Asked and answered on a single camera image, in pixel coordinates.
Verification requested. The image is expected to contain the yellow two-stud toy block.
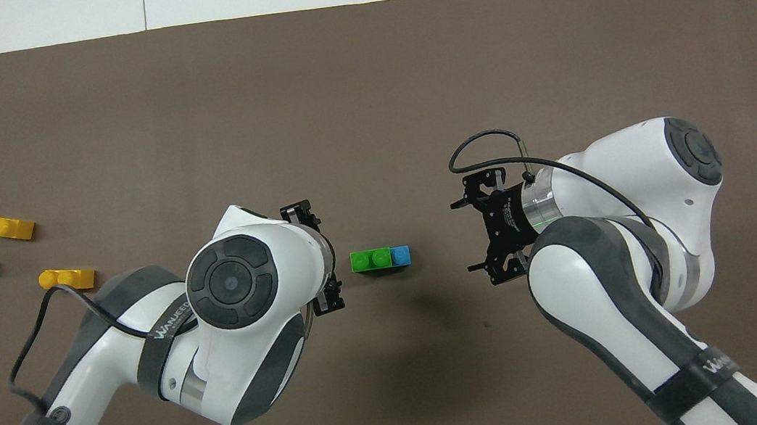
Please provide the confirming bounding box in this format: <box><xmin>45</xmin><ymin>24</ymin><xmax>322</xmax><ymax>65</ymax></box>
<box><xmin>38</xmin><ymin>263</ymin><xmax>98</xmax><ymax>297</ymax></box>
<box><xmin>0</xmin><ymin>208</ymin><xmax>38</xmax><ymax>244</ymax></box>

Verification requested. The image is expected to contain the brown table mat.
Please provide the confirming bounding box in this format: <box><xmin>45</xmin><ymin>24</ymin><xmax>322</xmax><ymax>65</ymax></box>
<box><xmin>0</xmin><ymin>0</ymin><xmax>757</xmax><ymax>425</ymax></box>

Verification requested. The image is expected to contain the green two-stud toy block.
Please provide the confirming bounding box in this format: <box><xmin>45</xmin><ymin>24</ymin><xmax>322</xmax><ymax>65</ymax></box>
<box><xmin>349</xmin><ymin>246</ymin><xmax>394</xmax><ymax>275</ymax></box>

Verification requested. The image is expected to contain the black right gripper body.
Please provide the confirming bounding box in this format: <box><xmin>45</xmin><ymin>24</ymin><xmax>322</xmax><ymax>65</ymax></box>
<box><xmin>479</xmin><ymin>181</ymin><xmax>539</xmax><ymax>262</ymax></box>

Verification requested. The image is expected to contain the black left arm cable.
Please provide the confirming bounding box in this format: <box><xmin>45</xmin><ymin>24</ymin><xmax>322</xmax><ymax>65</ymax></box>
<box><xmin>0</xmin><ymin>273</ymin><xmax>162</xmax><ymax>425</ymax></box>

